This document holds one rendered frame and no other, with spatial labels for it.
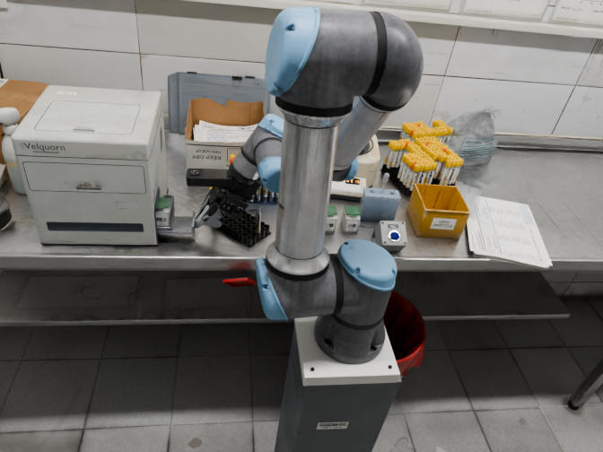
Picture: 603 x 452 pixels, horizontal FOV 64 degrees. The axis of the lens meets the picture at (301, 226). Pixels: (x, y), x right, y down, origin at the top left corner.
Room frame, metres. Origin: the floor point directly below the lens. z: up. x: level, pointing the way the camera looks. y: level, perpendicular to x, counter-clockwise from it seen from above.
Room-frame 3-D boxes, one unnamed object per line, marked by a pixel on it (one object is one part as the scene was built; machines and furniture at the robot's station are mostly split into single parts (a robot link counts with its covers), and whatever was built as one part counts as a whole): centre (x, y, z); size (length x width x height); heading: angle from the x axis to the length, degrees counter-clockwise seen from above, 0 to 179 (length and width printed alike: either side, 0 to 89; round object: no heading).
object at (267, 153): (0.90, 0.06, 1.16); 0.11 x 0.11 x 0.08; 18
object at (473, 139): (1.64, -0.55, 0.97); 0.26 x 0.17 x 0.19; 117
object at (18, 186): (1.04, 0.78, 1.00); 0.09 x 0.08 x 0.24; 12
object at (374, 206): (1.14, -0.21, 0.92); 0.10 x 0.07 x 0.10; 96
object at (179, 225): (0.93, 0.37, 0.92); 0.21 x 0.07 x 0.05; 102
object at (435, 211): (1.16, -0.39, 0.93); 0.13 x 0.13 x 0.10; 8
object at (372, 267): (0.68, -0.13, 1.07); 0.13 x 0.12 x 0.14; 108
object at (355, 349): (0.68, -0.14, 0.95); 0.15 x 0.15 x 0.10
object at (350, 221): (1.08, -0.13, 0.91); 0.05 x 0.04 x 0.07; 12
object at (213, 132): (1.35, 0.28, 0.95); 0.29 x 0.25 x 0.15; 12
